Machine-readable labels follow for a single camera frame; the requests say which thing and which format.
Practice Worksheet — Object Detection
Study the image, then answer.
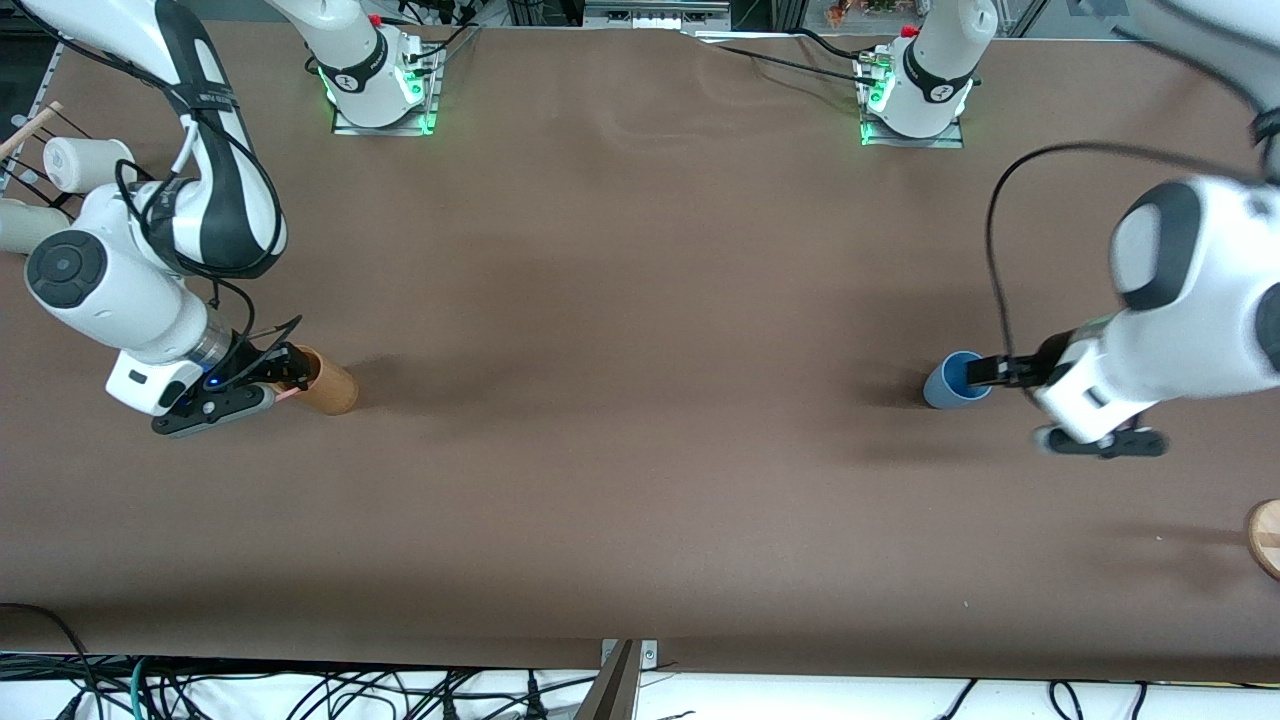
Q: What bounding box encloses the grey metal frame profile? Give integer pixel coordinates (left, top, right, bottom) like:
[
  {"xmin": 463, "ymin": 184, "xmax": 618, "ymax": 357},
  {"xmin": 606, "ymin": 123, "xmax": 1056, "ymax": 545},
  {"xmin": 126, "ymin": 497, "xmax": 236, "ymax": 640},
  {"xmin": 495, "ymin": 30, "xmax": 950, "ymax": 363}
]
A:
[{"xmin": 583, "ymin": 0, "xmax": 733, "ymax": 31}]

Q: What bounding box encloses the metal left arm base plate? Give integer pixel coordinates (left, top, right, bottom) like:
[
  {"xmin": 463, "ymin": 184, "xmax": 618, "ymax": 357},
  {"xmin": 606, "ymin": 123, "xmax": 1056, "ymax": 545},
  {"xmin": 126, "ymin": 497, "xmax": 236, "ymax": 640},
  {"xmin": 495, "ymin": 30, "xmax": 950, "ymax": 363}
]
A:
[{"xmin": 858, "ymin": 50, "xmax": 967, "ymax": 149}]

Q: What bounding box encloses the grey metal camera mount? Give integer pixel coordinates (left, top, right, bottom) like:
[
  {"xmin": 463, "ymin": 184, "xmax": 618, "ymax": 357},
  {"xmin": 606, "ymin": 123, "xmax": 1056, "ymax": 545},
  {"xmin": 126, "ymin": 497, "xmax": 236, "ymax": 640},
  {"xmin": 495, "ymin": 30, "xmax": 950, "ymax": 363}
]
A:
[{"xmin": 575, "ymin": 638, "xmax": 659, "ymax": 720}]

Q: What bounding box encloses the round wooden disc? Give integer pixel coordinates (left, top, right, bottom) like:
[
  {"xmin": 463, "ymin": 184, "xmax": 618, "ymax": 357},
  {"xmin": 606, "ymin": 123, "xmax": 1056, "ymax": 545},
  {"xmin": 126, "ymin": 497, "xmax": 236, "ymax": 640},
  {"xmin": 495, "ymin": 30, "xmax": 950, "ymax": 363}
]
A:
[{"xmin": 1245, "ymin": 498, "xmax": 1280, "ymax": 581}]

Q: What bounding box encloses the black base cable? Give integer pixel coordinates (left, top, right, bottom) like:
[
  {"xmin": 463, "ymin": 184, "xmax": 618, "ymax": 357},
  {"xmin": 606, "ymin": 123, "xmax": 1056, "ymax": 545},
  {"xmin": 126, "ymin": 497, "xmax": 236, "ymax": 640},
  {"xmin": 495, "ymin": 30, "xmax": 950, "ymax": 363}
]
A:
[{"xmin": 700, "ymin": 30, "xmax": 876, "ymax": 89}]

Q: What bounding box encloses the blue plastic cup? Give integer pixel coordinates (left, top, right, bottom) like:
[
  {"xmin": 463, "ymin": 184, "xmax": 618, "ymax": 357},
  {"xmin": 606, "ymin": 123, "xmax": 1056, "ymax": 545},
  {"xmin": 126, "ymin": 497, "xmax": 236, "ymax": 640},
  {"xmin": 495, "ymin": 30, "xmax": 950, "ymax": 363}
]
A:
[{"xmin": 923, "ymin": 350, "xmax": 993, "ymax": 409}]

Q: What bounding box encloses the black wire cup rack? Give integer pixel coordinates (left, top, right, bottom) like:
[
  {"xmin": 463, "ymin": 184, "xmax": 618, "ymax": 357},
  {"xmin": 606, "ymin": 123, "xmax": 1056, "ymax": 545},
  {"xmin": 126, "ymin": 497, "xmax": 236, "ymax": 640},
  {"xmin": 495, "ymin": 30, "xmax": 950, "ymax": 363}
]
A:
[{"xmin": 0, "ymin": 105, "xmax": 151, "ymax": 216}]

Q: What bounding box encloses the brown wooden cup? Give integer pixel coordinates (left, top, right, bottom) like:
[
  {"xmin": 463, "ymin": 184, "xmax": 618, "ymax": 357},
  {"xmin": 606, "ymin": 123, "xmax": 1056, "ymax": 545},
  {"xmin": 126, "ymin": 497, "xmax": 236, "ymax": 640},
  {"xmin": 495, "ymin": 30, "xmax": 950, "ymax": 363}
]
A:
[{"xmin": 290, "ymin": 345, "xmax": 360, "ymax": 416}]

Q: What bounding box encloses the white ceramic cup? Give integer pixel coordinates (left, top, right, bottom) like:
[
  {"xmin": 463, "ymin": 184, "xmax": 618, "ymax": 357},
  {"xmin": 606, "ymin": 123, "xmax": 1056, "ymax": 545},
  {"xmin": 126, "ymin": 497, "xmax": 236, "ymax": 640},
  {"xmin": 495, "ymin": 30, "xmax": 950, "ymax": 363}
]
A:
[
  {"xmin": 0, "ymin": 198, "xmax": 67, "ymax": 255},
  {"xmin": 42, "ymin": 136, "xmax": 138, "ymax": 195}
]

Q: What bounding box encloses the brown table cover sheet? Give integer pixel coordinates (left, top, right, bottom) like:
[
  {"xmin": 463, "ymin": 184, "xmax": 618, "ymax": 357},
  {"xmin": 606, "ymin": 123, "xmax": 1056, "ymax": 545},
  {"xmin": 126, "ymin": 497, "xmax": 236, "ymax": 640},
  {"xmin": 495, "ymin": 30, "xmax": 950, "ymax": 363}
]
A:
[{"xmin": 0, "ymin": 20, "xmax": 1280, "ymax": 683}]

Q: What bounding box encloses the black floor cable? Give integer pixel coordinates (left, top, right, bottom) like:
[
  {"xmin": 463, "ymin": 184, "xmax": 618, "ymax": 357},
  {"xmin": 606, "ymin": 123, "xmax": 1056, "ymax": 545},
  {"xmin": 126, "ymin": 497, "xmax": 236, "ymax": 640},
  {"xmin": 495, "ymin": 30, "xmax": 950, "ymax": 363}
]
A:
[{"xmin": 0, "ymin": 603, "xmax": 98, "ymax": 720}]

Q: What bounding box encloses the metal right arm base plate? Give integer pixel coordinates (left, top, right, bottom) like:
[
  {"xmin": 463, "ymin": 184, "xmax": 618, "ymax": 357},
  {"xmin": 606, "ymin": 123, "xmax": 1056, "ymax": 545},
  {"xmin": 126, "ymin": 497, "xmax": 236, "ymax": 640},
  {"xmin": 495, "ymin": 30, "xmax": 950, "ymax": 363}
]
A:
[{"xmin": 330, "ymin": 35, "xmax": 442, "ymax": 136}]

